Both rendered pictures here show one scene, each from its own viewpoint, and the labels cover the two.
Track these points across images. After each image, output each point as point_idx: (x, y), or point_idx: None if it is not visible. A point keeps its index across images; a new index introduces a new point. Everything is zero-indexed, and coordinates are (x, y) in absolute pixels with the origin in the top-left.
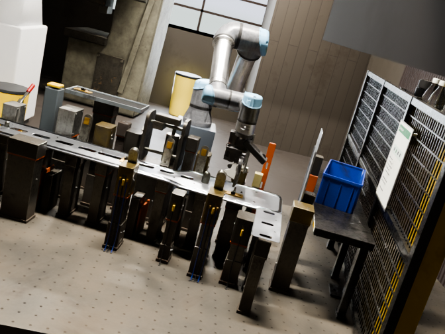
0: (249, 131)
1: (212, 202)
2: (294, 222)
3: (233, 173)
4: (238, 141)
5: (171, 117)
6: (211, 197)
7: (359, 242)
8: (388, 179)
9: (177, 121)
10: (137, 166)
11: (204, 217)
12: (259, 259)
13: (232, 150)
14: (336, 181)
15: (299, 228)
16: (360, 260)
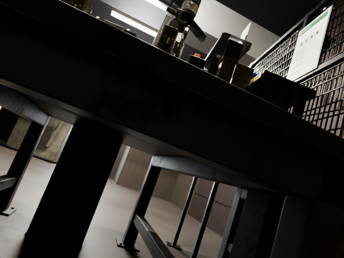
0: (194, 8)
1: (168, 33)
2: (236, 77)
3: (178, 39)
4: (183, 18)
5: (116, 24)
6: (168, 28)
7: (302, 86)
8: (305, 57)
9: (121, 27)
10: (90, 6)
11: (158, 47)
12: (230, 62)
13: (179, 21)
14: (253, 76)
15: (241, 84)
16: (300, 110)
